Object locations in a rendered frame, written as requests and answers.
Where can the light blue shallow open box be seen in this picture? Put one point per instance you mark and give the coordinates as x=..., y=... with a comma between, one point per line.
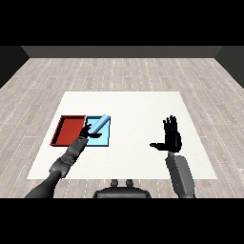
x=101, y=137

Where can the red shallow open box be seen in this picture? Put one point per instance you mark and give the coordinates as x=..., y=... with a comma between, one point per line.
x=68, y=130

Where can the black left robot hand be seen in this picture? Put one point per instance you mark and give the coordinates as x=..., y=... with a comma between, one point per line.
x=86, y=131

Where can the dark grey robot body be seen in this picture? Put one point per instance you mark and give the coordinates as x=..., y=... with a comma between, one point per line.
x=122, y=192

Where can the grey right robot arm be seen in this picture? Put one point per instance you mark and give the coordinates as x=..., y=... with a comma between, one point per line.
x=181, y=173

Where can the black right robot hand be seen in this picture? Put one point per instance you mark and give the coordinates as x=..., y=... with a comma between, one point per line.
x=172, y=138

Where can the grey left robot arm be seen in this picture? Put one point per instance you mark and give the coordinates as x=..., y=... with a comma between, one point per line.
x=68, y=157

